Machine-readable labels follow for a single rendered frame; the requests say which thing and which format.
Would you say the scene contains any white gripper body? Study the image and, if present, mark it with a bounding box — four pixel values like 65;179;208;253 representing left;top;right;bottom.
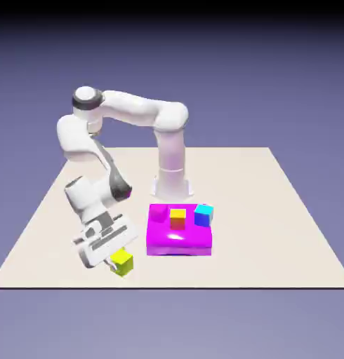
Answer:
72;215;139;269

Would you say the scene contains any small orange cube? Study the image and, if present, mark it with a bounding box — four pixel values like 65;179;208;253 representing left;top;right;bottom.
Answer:
169;208;187;231

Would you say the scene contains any small blue cube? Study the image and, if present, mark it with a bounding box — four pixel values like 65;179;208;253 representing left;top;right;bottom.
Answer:
193;203;215;228

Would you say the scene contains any small magenta cube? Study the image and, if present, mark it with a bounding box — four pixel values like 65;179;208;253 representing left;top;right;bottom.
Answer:
149;204;169;224

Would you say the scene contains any small yellow-green cube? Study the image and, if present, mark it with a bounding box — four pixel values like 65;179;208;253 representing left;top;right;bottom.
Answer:
109;248;134;278

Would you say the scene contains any large magenta box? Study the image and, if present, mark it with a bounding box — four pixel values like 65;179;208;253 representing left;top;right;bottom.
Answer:
145;203;213;257

